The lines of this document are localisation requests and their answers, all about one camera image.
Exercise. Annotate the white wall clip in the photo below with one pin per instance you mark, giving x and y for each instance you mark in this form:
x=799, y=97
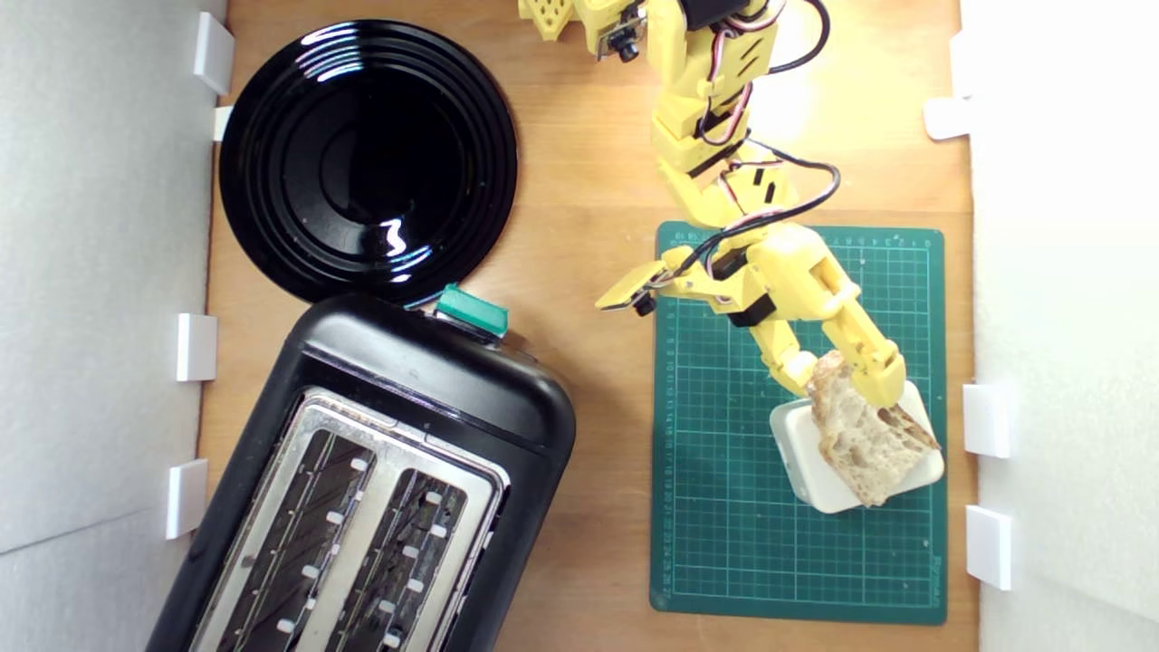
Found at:
x=223, y=122
x=946, y=118
x=213, y=52
x=960, y=63
x=989, y=546
x=987, y=419
x=186, y=498
x=196, y=347

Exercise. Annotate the white block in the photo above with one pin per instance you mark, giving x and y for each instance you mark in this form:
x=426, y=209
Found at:
x=797, y=457

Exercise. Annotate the green toaster lever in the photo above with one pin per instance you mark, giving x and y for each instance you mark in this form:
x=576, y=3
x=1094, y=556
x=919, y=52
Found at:
x=471, y=311

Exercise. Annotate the green cutting mat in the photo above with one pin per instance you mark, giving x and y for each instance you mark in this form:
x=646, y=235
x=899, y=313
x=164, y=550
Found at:
x=724, y=453

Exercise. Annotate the black round plate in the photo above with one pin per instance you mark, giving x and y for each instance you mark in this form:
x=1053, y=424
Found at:
x=362, y=163

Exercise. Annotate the black two-slot toaster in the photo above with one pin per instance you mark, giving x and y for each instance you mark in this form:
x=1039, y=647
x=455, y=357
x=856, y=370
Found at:
x=435, y=380

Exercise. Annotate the brown bread slice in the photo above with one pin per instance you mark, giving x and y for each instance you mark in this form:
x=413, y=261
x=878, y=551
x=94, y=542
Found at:
x=860, y=453

